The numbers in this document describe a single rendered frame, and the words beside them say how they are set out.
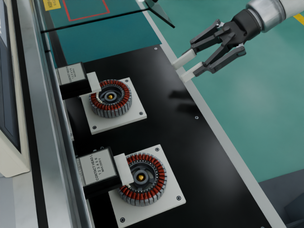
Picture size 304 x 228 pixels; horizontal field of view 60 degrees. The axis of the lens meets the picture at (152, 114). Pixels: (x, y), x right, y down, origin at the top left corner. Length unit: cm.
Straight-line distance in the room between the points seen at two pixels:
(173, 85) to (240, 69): 129
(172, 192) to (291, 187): 107
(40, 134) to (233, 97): 162
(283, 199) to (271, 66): 100
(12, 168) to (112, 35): 79
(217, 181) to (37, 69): 45
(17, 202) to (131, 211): 35
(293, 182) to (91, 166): 129
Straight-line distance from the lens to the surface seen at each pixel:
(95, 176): 47
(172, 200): 59
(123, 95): 70
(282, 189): 157
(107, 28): 103
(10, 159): 25
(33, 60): 37
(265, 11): 72
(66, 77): 62
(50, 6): 57
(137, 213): 58
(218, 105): 176
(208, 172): 64
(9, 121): 27
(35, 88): 34
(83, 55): 93
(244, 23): 72
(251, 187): 68
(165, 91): 76
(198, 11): 255
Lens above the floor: 134
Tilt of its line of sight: 54 degrees down
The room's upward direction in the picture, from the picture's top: straight up
